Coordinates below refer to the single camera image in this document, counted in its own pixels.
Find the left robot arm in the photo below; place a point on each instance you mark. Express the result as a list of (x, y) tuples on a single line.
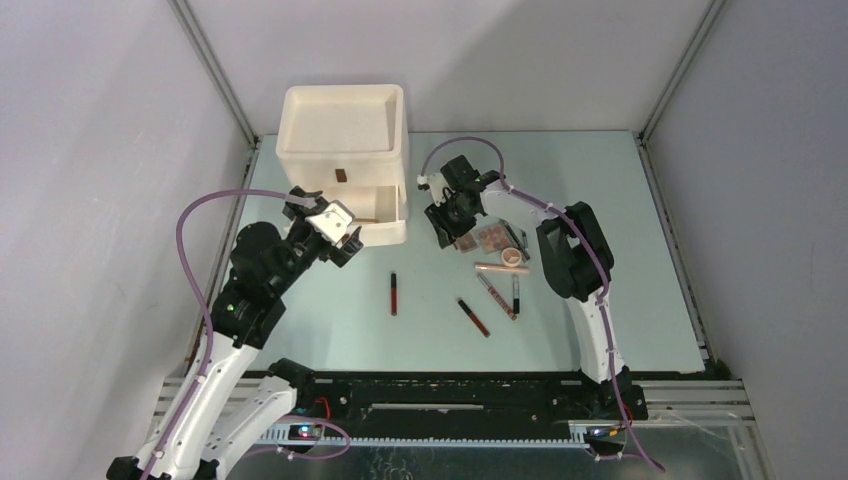
[(195, 440)]

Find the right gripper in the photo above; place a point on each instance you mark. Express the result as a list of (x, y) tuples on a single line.
[(445, 231)]

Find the dark red lip gloss tube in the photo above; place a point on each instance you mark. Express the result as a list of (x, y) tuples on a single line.
[(473, 317)]

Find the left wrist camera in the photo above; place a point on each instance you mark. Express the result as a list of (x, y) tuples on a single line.
[(333, 222)]

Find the pink concealer tube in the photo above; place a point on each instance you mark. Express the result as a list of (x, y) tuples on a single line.
[(496, 268)]

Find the red lettered lip gloss tube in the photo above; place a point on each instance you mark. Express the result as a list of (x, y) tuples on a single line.
[(497, 297)]

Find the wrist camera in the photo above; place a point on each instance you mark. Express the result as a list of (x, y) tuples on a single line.
[(333, 222), (436, 185)]

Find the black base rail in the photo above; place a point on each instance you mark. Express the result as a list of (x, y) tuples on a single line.
[(463, 406)]

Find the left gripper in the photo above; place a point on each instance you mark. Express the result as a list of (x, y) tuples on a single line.
[(296, 206)]

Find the red lip gloss black cap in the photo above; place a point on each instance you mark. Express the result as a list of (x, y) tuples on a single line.
[(393, 294)]

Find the long eyeshadow palette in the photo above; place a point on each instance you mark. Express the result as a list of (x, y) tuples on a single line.
[(466, 243)]

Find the small square blush palette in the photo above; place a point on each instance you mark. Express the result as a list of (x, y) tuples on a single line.
[(494, 238)]

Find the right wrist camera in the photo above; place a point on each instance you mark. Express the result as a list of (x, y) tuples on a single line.
[(436, 185)]

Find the white drawer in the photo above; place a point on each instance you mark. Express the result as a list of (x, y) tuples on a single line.
[(382, 203)]

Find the round cream compact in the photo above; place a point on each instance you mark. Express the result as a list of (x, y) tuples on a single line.
[(511, 257)]

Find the aluminium frame rail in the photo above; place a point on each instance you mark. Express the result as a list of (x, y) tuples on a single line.
[(190, 23)]

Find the black patterned eyeliner pen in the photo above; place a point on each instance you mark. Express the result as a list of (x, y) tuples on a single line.
[(517, 242)]

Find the patterned silver eyeliner pen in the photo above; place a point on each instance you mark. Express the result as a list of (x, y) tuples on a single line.
[(511, 235)]

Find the white drawer organizer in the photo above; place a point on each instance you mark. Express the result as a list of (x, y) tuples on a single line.
[(345, 136)]

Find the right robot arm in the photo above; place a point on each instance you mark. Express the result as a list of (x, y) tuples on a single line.
[(575, 257)]

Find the clear mascara tube black cap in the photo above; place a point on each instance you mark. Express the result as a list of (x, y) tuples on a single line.
[(516, 300)]

